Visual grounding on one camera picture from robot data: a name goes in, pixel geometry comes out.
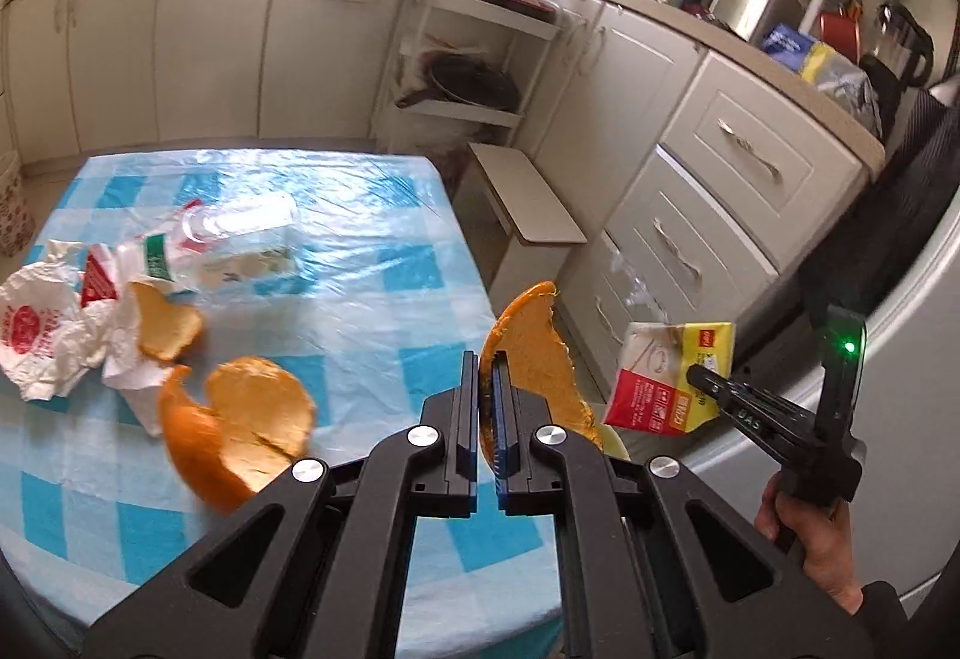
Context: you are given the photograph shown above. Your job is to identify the yellow red white carton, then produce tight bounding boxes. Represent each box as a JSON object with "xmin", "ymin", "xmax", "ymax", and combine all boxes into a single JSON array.
[{"xmin": 600, "ymin": 320, "xmax": 738, "ymax": 437}]

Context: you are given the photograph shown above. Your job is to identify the small orange peel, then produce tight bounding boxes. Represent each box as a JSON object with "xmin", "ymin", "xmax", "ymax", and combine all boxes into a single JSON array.
[{"xmin": 133, "ymin": 281, "xmax": 206, "ymax": 364}]

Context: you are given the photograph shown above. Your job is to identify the yellow packet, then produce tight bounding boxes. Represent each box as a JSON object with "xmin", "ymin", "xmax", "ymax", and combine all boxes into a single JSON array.
[{"xmin": 798, "ymin": 41, "xmax": 860, "ymax": 91}]

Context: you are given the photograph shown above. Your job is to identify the white wrapper green print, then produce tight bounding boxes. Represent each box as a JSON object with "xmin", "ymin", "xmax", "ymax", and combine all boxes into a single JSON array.
[{"xmin": 112, "ymin": 231, "xmax": 185, "ymax": 297}]

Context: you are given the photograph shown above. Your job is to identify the silver refrigerator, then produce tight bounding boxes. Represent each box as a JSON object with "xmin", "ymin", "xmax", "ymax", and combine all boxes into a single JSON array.
[{"xmin": 675, "ymin": 179, "xmax": 960, "ymax": 600}]

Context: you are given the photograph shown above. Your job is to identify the red pot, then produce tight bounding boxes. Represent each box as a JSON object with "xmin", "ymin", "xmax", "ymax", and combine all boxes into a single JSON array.
[{"xmin": 817, "ymin": 9, "xmax": 864, "ymax": 61}]

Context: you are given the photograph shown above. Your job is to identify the cream drawer cabinet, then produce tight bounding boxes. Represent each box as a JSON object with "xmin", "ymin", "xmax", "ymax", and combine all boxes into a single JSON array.
[{"xmin": 538, "ymin": 0, "xmax": 887, "ymax": 406}]

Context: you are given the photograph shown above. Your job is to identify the clear plastic film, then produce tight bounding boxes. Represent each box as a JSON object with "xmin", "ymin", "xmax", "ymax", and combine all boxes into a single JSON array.
[{"xmin": 606, "ymin": 245, "xmax": 677, "ymax": 331}]

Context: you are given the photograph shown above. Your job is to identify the cream kitchen cabinets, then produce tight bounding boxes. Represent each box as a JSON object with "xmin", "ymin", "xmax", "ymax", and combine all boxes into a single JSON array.
[{"xmin": 0, "ymin": 0, "xmax": 437, "ymax": 169}]

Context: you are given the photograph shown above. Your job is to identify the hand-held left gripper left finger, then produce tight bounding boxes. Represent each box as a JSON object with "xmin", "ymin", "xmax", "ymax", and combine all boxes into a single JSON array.
[{"xmin": 77, "ymin": 351, "xmax": 481, "ymax": 659}]

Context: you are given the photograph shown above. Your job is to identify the steel black kettle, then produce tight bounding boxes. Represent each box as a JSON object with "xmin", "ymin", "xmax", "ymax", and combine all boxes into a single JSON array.
[{"xmin": 858, "ymin": 2, "xmax": 936, "ymax": 91}]

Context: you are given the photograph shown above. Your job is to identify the person's right forearm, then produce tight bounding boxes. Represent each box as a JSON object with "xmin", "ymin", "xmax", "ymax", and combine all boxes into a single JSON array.
[{"xmin": 853, "ymin": 580, "xmax": 935, "ymax": 659}]

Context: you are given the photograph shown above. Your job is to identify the clear plastic bottle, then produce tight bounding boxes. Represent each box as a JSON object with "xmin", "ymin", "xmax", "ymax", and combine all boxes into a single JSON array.
[{"xmin": 177, "ymin": 190, "xmax": 302, "ymax": 294}]

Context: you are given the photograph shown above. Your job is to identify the red white wrapper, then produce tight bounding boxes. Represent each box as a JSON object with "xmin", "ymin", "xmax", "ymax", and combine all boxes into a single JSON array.
[{"xmin": 80, "ymin": 243, "xmax": 122, "ymax": 309}]

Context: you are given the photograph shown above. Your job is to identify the black frying pan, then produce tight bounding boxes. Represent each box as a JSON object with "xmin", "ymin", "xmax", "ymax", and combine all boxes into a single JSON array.
[{"xmin": 394, "ymin": 52, "xmax": 523, "ymax": 113}]

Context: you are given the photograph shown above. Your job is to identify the crumpled white paper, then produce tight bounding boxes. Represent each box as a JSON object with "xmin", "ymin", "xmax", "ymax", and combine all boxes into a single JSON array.
[{"xmin": 43, "ymin": 239, "xmax": 190, "ymax": 436}]

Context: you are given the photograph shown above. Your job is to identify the white shelf rack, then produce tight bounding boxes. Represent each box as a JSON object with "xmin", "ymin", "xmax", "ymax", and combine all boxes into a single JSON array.
[{"xmin": 373, "ymin": 0, "xmax": 563, "ymax": 151}]

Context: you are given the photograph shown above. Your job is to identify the curved orange peel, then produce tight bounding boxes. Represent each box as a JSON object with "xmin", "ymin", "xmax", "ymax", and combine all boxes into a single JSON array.
[{"xmin": 478, "ymin": 281, "xmax": 608, "ymax": 481}]

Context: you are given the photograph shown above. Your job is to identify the white stool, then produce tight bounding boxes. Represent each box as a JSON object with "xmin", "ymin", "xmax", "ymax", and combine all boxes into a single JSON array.
[{"xmin": 455, "ymin": 141, "xmax": 590, "ymax": 301}]

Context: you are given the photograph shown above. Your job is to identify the blue white checked tablecloth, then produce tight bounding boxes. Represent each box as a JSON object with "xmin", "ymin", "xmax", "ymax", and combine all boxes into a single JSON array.
[{"xmin": 0, "ymin": 150, "xmax": 569, "ymax": 659}]

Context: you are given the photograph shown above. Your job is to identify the blue box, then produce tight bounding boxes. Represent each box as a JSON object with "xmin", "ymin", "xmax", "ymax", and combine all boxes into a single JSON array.
[{"xmin": 760, "ymin": 22, "xmax": 816, "ymax": 61}]

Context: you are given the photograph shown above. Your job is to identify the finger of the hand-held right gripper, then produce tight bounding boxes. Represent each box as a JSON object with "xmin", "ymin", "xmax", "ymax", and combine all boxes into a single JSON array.
[{"xmin": 685, "ymin": 364, "xmax": 820, "ymax": 474}]

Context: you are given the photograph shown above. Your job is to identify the dark striped cloth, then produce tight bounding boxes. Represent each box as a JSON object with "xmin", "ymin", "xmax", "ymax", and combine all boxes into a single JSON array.
[{"xmin": 805, "ymin": 75, "xmax": 960, "ymax": 331}]

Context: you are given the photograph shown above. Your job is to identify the floral patterned bin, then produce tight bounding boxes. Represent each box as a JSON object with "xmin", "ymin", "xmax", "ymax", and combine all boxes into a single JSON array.
[{"xmin": 0, "ymin": 150, "xmax": 38, "ymax": 259}]

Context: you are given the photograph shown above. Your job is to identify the large torn orange peel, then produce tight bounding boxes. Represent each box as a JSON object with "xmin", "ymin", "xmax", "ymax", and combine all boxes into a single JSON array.
[{"xmin": 157, "ymin": 357, "xmax": 318, "ymax": 515}]

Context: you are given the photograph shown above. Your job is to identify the white bag red print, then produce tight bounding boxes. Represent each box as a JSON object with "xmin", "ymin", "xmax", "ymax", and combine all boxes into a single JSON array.
[{"xmin": 0, "ymin": 260, "xmax": 85, "ymax": 403}]

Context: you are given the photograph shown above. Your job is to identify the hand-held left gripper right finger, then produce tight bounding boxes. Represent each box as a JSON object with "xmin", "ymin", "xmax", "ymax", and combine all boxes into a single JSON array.
[{"xmin": 491, "ymin": 356, "xmax": 876, "ymax": 659}]

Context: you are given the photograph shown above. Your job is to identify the person's right hand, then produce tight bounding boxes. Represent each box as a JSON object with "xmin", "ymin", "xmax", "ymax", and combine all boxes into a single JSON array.
[{"xmin": 754, "ymin": 479, "xmax": 868, "ymax": 619}]

